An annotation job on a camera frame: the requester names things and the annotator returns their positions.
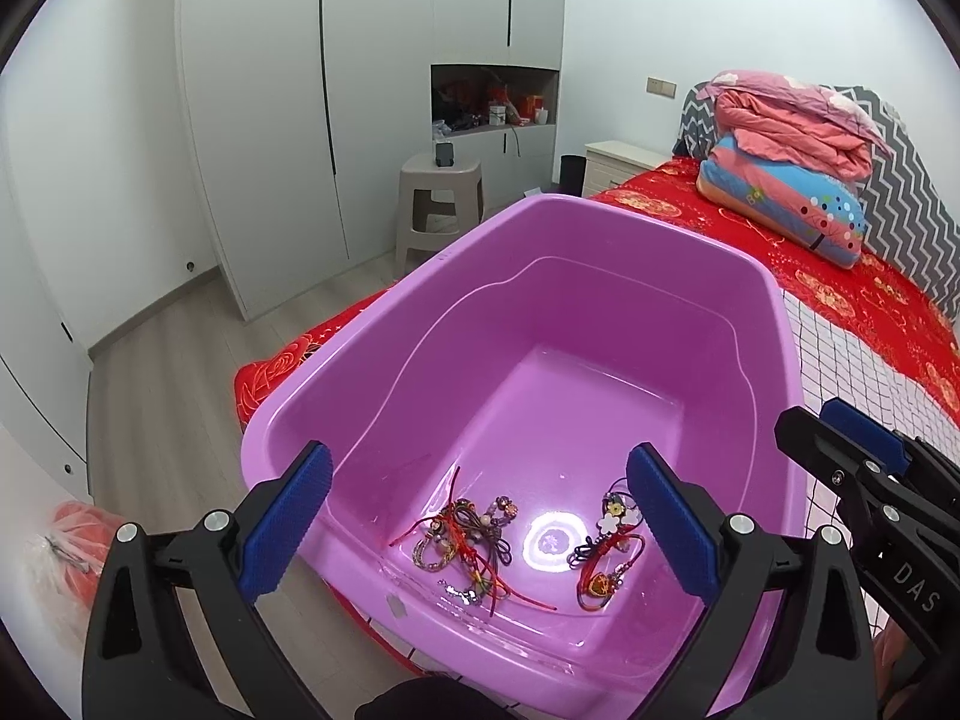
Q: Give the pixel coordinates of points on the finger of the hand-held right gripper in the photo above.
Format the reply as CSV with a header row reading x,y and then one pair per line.
x,y
817,450
862,431

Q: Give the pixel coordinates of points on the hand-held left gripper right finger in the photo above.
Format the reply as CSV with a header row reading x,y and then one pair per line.
x,y
671,521

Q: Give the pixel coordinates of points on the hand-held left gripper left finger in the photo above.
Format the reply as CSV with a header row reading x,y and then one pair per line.
x,y
289,521

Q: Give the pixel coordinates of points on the purple plastic basin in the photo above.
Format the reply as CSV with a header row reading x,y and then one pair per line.
x,y
525,390

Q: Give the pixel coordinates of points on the orange plastic bag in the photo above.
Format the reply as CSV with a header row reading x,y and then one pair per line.
x,y
75,540

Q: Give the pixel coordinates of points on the colourful dotted pillow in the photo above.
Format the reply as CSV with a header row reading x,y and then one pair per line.
x,y
787,202

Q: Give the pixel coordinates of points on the folded pink quilt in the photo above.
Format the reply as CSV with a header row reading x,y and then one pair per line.
x,y
795,120

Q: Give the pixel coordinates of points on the beige nightstand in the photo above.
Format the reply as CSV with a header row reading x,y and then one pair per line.
x,y
619,165

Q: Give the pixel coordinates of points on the beige plastic stool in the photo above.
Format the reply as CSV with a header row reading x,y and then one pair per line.
x,y
439,202

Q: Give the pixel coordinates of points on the black cylindrical bin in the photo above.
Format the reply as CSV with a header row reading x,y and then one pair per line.
x,y
571,176

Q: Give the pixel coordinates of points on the white wardrobe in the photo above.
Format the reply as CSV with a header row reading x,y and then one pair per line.
x,y
300,90

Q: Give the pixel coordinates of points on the wall switch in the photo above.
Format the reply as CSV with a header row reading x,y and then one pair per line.
x,y
661,87

